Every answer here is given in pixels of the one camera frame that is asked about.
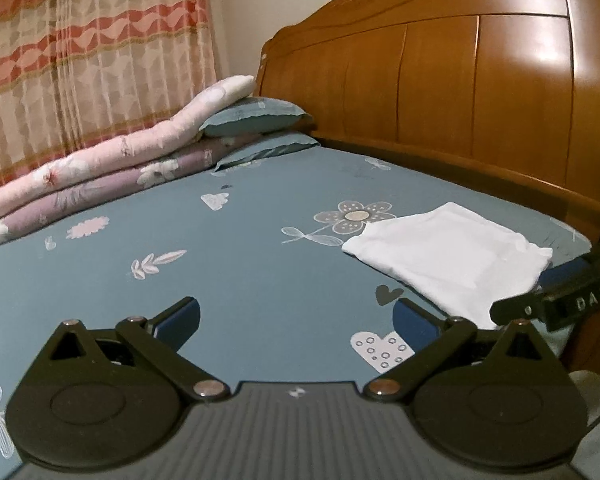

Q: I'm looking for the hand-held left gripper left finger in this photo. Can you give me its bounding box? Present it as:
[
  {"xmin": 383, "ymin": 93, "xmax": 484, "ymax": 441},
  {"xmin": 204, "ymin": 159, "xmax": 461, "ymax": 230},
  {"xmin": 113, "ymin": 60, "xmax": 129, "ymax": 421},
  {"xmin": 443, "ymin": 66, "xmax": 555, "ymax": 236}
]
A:
[{"xmin": 44, "ymin": 296, "xmax": 231, "ymax": 403}]

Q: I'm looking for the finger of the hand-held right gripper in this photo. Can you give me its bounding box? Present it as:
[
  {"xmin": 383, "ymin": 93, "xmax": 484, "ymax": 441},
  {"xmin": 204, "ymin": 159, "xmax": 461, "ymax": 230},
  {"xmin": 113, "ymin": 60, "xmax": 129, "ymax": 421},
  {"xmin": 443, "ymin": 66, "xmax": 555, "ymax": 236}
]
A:
[
  {"xmin": 488, "ymin": 290, "xmax": 550, "ymax": 331},
  {"xmin": 539, "ymin": 257, "xmax": 597, "ymax": 287}
]

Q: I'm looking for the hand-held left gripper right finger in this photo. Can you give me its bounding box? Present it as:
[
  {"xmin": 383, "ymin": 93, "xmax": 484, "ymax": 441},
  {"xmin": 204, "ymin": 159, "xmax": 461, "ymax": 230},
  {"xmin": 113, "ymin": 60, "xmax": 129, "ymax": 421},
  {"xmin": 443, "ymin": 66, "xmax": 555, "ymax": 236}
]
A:
[{"xmin": 362, "ymin": 299, "xmax": 557, "ymax": 403}]

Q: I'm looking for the white long-sleeved printed shirt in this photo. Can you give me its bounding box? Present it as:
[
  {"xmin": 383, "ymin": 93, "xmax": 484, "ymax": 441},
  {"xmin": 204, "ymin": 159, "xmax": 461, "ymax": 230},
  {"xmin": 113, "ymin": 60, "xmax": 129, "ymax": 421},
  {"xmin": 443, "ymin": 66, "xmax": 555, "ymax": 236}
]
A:
[{"xmin": 341, "ymin": 202, "xmax": 555, "ymax": 331}]

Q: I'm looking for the blue floral bed sheet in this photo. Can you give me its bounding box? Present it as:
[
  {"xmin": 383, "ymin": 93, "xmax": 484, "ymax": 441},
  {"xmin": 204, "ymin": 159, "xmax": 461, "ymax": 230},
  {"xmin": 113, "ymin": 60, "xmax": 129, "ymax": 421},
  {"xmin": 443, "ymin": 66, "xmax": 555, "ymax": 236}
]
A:
[{"xmin": 0, "ymin": 145, "xmax": 593, "ymax": 480}]

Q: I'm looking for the purple floral quilt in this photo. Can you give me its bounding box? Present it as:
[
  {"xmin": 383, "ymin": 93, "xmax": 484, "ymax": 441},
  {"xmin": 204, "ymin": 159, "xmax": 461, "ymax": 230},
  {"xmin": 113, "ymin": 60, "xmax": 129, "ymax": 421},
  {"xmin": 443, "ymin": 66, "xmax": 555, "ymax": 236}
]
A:
[{"xmin": 0, "ymin": 134, "xmax": 263, "ymax": 253}]

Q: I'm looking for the pink floral quilt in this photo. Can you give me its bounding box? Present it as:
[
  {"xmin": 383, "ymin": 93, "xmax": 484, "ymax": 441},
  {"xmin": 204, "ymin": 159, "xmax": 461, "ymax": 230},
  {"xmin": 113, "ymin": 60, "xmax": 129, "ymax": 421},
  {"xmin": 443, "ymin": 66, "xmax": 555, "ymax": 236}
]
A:
[{"xmin": 0, "ymin": 75, "xmax": 257, "ymax": 216}]

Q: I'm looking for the teal pillow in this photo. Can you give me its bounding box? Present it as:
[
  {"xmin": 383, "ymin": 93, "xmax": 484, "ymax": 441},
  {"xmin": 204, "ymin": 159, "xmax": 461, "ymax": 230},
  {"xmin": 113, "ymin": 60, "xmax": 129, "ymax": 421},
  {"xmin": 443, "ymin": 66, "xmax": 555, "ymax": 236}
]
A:
[
  {"xmin": 200, "ymin": 96, "xmax": 314, "ymax": 138},
  {"xmin": 212, "ymin": 132, "xmax": 322, "ymax": 173}
]

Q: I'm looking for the wooden bed headboard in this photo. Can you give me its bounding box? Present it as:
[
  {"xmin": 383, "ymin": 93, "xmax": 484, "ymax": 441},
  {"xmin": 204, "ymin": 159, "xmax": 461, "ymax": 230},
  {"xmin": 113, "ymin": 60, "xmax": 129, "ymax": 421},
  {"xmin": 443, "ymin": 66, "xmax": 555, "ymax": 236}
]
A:
[{"xmin": 254, "ymin": 0, "xmax": 600, "ymax": 248}]

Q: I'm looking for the patterned beige curtain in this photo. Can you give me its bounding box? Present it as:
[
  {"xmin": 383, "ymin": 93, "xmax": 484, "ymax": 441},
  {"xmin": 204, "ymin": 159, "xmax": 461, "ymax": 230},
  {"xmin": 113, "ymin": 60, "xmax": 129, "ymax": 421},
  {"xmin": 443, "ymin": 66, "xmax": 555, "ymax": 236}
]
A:
[{"xmin": 0, "ymin": 0, "xmax": 222, "ymax": 196}]

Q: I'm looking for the wooden bed frame rail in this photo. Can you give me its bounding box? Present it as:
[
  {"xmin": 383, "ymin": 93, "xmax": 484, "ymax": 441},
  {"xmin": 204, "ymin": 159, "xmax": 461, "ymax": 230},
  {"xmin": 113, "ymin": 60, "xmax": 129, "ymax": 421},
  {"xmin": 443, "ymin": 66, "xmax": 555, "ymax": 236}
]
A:
[{"xmin": 560, "ymin": 305, "xmax": 600, "ymax": 378}]

